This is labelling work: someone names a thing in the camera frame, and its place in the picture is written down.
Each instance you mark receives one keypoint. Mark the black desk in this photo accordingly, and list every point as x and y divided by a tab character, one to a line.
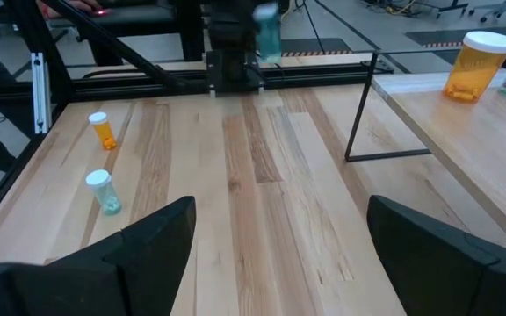
139	15

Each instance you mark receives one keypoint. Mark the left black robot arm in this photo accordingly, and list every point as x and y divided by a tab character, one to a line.
231	66

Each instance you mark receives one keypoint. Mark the office chair wheeled base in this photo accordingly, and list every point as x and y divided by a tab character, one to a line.
499	9
450	6

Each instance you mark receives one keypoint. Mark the black aluminium table frame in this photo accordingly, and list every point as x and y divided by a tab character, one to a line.
323	72

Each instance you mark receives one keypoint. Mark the small orange pill bottle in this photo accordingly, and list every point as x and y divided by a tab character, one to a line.
103	134

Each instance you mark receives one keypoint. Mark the black hazard-striped floor mat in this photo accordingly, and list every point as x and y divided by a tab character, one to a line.
310	46
433	37

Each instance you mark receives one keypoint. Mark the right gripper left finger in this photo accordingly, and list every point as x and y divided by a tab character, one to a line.
147	272

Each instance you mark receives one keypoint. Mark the silver aluminium bracket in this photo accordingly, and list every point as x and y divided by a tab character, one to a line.
41	92

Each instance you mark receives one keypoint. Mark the wooden shelf with black legs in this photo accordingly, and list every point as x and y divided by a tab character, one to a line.
455	145

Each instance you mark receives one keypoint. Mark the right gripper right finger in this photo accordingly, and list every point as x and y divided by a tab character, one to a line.
433	272

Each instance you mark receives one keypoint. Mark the large orange pill bottle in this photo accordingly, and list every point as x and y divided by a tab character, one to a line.
472	70

